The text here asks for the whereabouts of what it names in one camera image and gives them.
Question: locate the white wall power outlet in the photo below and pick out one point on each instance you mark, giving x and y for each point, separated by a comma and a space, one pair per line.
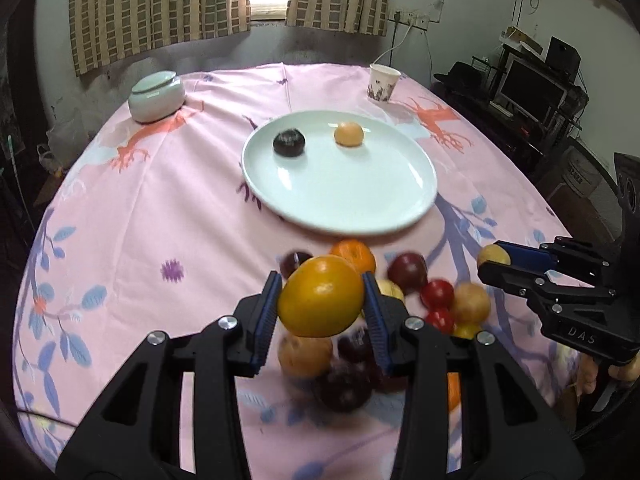
410, 20

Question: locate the black speaker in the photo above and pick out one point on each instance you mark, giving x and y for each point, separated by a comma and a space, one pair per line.
562, 57

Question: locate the patterned paper cup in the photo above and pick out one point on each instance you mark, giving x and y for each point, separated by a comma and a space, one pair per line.
382, 82

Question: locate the glossy yellow-orange tomato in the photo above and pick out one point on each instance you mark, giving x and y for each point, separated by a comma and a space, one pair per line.
320, 295

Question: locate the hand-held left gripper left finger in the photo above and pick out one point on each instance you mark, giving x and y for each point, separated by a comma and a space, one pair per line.
267, 320

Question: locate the dark purple plum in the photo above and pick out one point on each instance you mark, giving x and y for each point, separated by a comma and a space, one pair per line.
294, 264
289, 142
345, 387
355, 346

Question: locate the cardboard box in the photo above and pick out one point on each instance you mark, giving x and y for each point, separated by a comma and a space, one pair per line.
524, 37

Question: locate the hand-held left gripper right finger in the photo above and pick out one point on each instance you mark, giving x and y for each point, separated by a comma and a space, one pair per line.
377, 330

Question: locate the pale yellow peach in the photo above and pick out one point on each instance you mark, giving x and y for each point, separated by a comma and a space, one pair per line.
391, 290

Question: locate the pale orange apricot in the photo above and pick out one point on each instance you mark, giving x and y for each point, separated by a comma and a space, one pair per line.
348, 134

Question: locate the pink floral tablecloth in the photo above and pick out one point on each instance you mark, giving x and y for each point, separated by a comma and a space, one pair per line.
175, 210

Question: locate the white labelled appliance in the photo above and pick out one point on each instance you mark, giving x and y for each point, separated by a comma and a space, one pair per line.
580, 180

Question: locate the white lidded ceramic jar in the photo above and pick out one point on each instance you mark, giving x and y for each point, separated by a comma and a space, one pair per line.
156, 97

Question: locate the white round plate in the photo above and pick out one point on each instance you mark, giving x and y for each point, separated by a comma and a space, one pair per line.
350, 185

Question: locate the large orange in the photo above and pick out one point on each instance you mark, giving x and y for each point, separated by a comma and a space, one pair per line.
357, 255

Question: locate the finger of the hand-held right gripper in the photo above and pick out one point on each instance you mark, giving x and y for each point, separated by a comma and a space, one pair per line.
505, 275
532, 259

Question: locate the person's right hand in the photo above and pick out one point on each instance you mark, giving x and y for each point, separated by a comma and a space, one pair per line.
631, 371

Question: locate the computer monitor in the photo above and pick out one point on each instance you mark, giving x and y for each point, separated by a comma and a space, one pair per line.
532, 87

